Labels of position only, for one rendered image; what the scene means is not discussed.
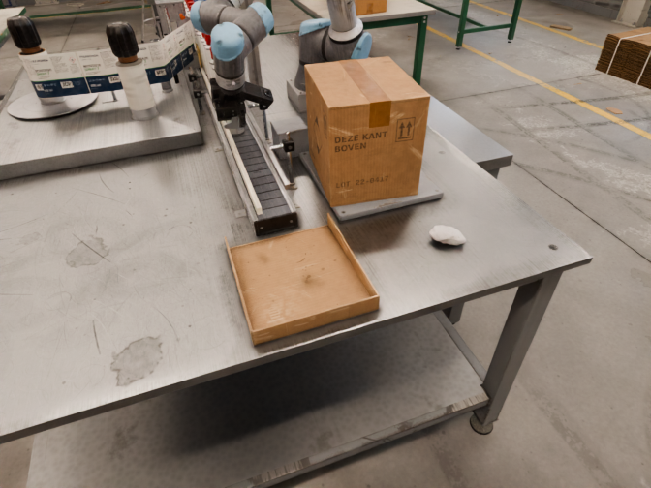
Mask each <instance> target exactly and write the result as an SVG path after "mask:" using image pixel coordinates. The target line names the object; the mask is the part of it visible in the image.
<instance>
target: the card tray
mask: <svg viewBox="0 0 651 488"><path fill-rule="evenodd" d="M225 241H226V245H227V250H228V253H229V257H230V261H231V264H232V271H233V274H234V278H235V281H236V284H237V288H238V291H239V295H240V299H241V302H242V306H243V310H244V313H245V317H246V319H247V323H248V327H249V330H250V334H251V338H252V341H253V345H254V346H256V345H259V344H262V343H265V342H269V341H272V340H276V339H279V338H282V337H286V336H289V335H293V334H296V333H298V332H302V331H305V330H309V329H312V328H315V327H319V326H322V325H326V324H329V323H332V322H336V321H339V320H344V319H347V318H351V317H354V316H358V315H361V314H364V313H368V312H371V311H375V310H378V309H379V303H380V295H379V294H378V292H377V291H376V289H375V287H374V286H373V284H372V282H371V281H370V279H369V278H368V276H367V274H366V273H365V271H364V269H363V268H362V266H361V265H360V263H359V261H358V260H357V257H356V256H355V254H354V253H353V251H352V249H351V248H350V246H349V244H348V243H347V241H346V240H345V238H344V236H343V235H342V233H341V231H340V230H339V228H338V227H337V226H336V224H335V223H334V221H333V219H332V218H331V216H330V215H329V213H327V225H325V226H321V227H317V228H312V229H306V230H302V231H297V232H293V233H289V234H285V235H281V236H276V237H272V238H268V239H265V240H260V241H256V242H252V243H248V244H243V245H239V246H235V247H231V248H229V244H228V241H227V237H226V236H225Z"/></svg>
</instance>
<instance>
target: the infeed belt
mask: <svg viewBox="0 0 651 488"><path fill-rule="evenodd" d="M220 124H221V121H220ZM221 126H222V124H221ZM222 129H223V126H222ZM244 130H245V132H244V134H242V135H239V136H232V139H233V141H234V144H235V146H236V148H237V151H238V153H239V156H240V158H241V160H242V163H243V165H244V167H245V169H246V171H247V174H248V176H249V179H250V181H251V183H252V186H253V188H254V191H255V193H256V195H257V198H258V200H259V203H260V205H261V207H262V212H263V214H260V215H258V214H257V211H256V209H255V206H254V204H253V201H252V200H251V197H250V195H249V192H248V190H247V187H246V185H245V182H244V180H243V177H242V175H241V172H240V170H239V167H238V164H237V162H236V159H235V157H234V154H233V151H232V149H231V151H232V155H233V158H234V160H235V163H236V165H237V168H238V170H239V173H240V175H241V178H242V181H243V183H244V186H245V188H246V191H247V193H248V196H249V198H250V200H251V203H252V205H253V208H254V210H255V213H256V215H257V218H258V220H259V221H262V220H267V219H271V218H275V217H280V216H284V215H289V214H292V211H291V209H290V207H289V205H288V204H287V202H286V200H285V198H284V196H283V194H282V192H281V190H280V188H279V186H278V184H277V182H276V180H275V178H274V176H273V174H272V172H271V170H270V168H269V166H268V164H267V162H266V160H265V158H264V155H263V153H262V151H261V149H260V147H259V145H258V144H257V142H256V140H255V138H254V136H253V134H252V132H251V130H250V128H249V126H248V125H247V123H246V125H245V127H244ZM223 131H224V129H223ZM224 134H225V131H224ZM225 137H226V138H227V136H226V134H225ZM227 142H228V143H229V141H228V139H227ZM229 147H230V148H231V146H230V144H229Z"/></svg>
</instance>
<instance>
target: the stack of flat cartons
mask: <svg viewBox="0 0 651 488"><path fill-rule="evenodd" d="M599 59H600V60H598V63H597V65H598V66H596V68H595V70H598V71H600V72H603V73H606V74H609V75H612V76H616V77H619V78H622V79H624V80H627V81H629V82H632V83H635V84H636V85H640V86H643V87H646V88H649V89H651V27H644V28H640V29H636V30H632V31H626V32H621V33H614V34H608V35H607V37H605V41H604V47H603V49H602V51H601V56H600V58H599Z"/></svg>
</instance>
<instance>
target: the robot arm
mask: <svg viewBox="0 0 651 488"><path fill-rule="evenodd" d="M243 1H244V0H206V1H204V0H201V1H197V2H195V3H194V4H193V5H192V7H191V11H190V19H191V22H192V25H193V26H194V28H195V29H197V30H198V31H200V32H202V33H205V34H207V35H211V51H212V55H213V63H214V71H215V78H211V79H210V85H211V89H210V90H211V97H212V103H214V105H215V107H216V114H217V119H218V122H219V121H227V120H231V122H229V123H227V124H225V125H224V128H225V129H238V130H239V131H240V130H242V129H243V128H244V127H245V125H246V118H245V114H246V106H245V103H244V101H245V100H248V101H251V102H254V103H258V104H261V105H264V106H268V107H270V105H271V104H272V103H273V102H274V99H273V96H272V92H271V90H270V89H267V88H264V87H261V86H259V85H256V84H253V83H250V82H247V81H245V64H244V60H245V58H246V57H247V56H248V55H249V54H250V53H251V51H252V50H253V49H254V48H255V47H256V46H257V45H258V44H259V43H260V42H261V41H262V40H263V39H264V38H266V37H267V34H268V33H269V32H270V31H271V29H272V28H273V26H274V18H273V15H272V13H271V11H270V10H269V8H268V7H267V6H266V5H264V4H262V3H260V2H255V3H253V4H252V5H249V6H248V7H247V9H240V6H241V4H242V3H243ZM326 2H327V7H328V11H329V16H330V19H326V18H320V19H310V20H306V21H303V22H302V23H301V24H300V31H299V66H298V70H297V73H296V76H295V79H294V87H295V88H296V89H298V90H301V91H304V92H306V88H305V71H304V65H308V64H318V63H327V62H337V61H341V60H351V59H366V58H367V57H368V55H369V52H370V49H371V45H372V37H371V34H370V33H368V32H364V31H363V25H362V22H361V21H360V19H358V18H357V12H356V5H355V0H326Z"/></svg>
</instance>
